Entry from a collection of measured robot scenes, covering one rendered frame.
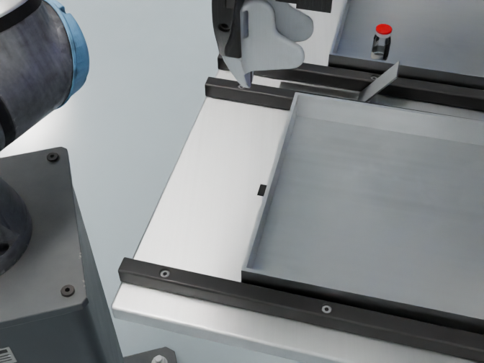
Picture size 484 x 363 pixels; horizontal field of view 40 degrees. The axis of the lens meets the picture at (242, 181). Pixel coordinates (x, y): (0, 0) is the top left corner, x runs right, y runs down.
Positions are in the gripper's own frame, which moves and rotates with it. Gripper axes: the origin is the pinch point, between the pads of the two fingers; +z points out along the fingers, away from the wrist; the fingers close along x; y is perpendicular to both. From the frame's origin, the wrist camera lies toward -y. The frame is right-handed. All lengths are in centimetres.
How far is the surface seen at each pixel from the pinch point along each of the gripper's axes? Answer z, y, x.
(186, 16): 110, -64, 159
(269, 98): 20.1, -1.7, 20.2
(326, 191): 21.4, 7.4, 8.2
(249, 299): 19.7, 3.0, -8.2
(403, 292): 21.4, 16.7, -2.7
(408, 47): 21.4, 13.5, 36.2
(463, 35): 21, 21, 41
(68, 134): 110, -80, 91
